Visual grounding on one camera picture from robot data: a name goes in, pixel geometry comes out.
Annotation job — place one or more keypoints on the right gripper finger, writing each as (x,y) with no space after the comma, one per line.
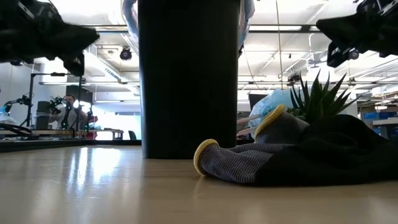
(337,56)

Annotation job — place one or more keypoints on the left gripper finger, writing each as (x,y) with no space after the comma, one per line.
(76,65)

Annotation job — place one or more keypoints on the blue plastic trash bag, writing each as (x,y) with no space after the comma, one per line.
(273,102)

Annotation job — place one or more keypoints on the black plastic trash bin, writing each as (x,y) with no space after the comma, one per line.
(186,77)

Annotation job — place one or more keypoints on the black background robot arm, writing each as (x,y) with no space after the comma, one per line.
(18,101)
(56,104)

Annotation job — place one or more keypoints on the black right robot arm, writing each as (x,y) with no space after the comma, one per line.
(381,6)

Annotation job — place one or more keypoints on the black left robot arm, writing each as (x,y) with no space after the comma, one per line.
(18,7)

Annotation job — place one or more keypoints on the black ceiling spotlight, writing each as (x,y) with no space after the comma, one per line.
(125,53)
(354,54)
(15,63)
(293,76)

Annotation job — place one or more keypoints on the small green succulent plant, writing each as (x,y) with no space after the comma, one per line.
(320,99)

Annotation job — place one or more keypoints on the person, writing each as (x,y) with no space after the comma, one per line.
(71,115)

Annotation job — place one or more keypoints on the dark background bin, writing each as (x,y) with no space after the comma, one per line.
(43,115)

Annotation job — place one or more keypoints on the background wooden table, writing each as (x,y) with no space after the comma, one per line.
(46,132)

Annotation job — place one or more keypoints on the blue storage bin shelf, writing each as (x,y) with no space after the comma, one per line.
(381,118)

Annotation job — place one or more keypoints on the dark background chair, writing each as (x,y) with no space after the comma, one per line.
(132,135)

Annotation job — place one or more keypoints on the grey black yellow-cuffed glove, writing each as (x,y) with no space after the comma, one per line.
(236,161)
(280,127)

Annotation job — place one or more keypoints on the dark background screen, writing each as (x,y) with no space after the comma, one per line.
(256,99)

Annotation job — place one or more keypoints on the black background rig frame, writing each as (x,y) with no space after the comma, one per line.
(31,90)

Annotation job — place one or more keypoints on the long overhead light rail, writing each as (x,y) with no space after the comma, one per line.
(280,28)

